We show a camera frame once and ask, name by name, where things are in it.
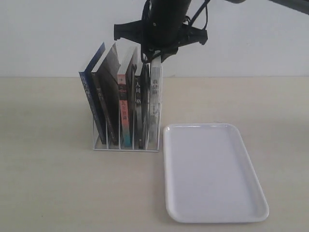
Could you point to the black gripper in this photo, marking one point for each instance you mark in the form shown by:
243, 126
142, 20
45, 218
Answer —
159, 41

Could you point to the white wire book rack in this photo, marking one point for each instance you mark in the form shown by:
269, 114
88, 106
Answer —
97, 145

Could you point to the black spine book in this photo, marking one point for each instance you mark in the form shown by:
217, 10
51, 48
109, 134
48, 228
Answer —
140, 86

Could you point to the pink teal spine book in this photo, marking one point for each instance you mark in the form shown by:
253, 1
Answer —
125, 79

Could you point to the white grey spine book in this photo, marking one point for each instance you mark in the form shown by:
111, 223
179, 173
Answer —
155, 88

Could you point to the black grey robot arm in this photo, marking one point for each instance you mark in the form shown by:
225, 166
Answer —
171, 13

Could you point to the blue moon cover book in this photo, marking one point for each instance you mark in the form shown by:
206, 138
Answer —
91, 93

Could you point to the dark brown book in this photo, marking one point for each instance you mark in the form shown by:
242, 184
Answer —
104, 75

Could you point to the white plastic tray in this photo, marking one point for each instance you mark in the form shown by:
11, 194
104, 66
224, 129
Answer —
209, 176

